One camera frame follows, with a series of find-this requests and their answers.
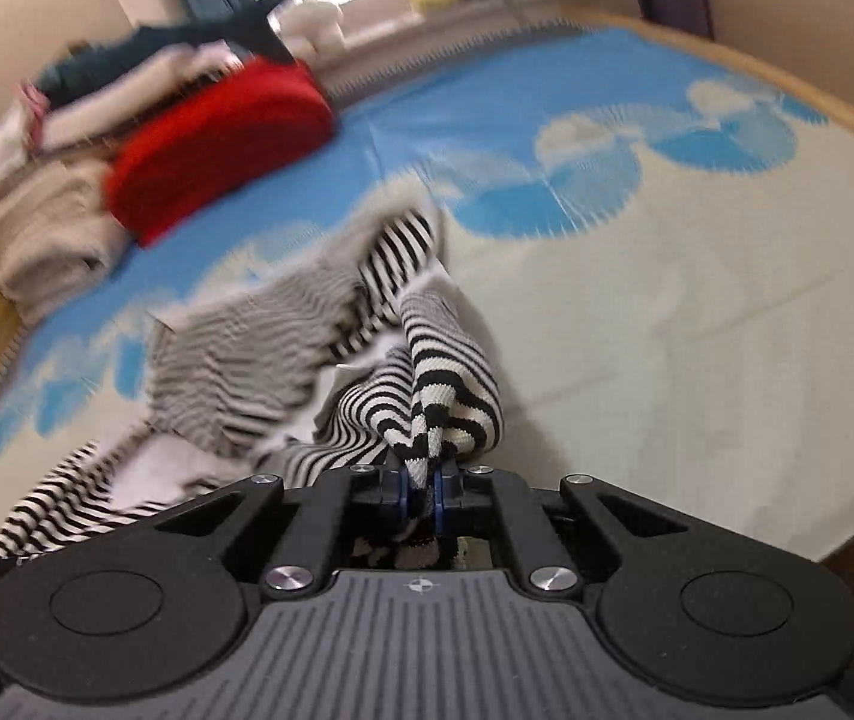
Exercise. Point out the window sill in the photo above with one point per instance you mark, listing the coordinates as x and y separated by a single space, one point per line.
472 15

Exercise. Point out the white plush toy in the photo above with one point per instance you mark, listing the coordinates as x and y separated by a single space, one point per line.
310 24

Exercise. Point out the white and pink cloth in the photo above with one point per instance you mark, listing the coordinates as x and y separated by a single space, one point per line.
14 135

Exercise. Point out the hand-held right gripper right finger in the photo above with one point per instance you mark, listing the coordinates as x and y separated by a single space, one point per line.
532 532

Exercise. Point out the red folded blanket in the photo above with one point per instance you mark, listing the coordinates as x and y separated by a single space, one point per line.
217 142

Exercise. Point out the cream folded blanket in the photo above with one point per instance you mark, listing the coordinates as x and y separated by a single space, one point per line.
44 240

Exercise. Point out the striped top with white vest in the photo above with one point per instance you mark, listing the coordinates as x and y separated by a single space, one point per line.
442 375

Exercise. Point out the white folded quilt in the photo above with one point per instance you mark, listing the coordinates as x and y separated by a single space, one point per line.
134 90

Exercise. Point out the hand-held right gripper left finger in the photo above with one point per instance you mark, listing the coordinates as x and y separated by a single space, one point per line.
314 517

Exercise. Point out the blue and cream bed sheet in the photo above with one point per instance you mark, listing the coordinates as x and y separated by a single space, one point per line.
659 315

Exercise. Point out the dark blue shark plush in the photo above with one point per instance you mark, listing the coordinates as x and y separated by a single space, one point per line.
172 41

